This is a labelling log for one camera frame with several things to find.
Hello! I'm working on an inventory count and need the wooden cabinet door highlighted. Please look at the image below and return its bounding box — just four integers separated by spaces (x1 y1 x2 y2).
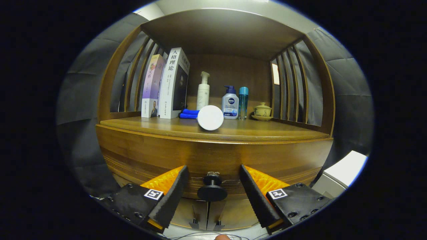
170 198 209 230
207 199 261 231

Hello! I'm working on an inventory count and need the white and grey appliance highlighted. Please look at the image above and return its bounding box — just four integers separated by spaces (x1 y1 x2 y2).
312 150 368 199

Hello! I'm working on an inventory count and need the blue folded cloth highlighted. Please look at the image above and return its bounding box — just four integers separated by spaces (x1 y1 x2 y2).
178 109 200 120

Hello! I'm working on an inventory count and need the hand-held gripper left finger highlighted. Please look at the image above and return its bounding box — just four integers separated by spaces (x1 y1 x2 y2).
98 165 189 234

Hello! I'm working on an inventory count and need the brown wooden cabinet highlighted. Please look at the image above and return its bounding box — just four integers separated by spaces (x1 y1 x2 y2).
96 8 336 231

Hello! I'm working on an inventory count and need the yellow lidded teacup with saucer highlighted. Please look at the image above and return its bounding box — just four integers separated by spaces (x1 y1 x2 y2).
251 102 273 121

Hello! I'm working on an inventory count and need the white pump bottle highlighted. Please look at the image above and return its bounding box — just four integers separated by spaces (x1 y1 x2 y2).
196 71 210 111

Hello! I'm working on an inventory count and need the brown wooden drawer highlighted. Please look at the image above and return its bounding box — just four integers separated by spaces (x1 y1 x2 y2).
96 124 334 200

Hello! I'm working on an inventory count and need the white and black book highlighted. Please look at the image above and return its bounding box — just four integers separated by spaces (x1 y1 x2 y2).
159 47 190 119

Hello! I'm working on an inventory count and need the purple book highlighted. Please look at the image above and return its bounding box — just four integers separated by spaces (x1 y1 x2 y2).
141 54 166 118

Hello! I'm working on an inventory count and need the teal slim bottle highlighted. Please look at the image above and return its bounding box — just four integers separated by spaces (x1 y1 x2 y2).
239 87 249 120

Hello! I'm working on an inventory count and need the black round drawer knob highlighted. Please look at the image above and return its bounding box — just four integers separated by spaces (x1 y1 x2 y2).
197 172 228 202

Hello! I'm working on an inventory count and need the brown wooden countertop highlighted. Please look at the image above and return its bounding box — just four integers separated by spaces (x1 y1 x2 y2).
100 115 331 142

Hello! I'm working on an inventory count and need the white and green tube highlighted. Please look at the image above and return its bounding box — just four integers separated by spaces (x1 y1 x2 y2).
197 105 224 131

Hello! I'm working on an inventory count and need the white bottle with blue cap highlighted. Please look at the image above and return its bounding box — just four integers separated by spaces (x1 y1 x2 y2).
222 85 239 120

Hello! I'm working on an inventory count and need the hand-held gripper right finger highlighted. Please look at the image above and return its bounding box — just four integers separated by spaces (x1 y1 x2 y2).
240 164 334 235

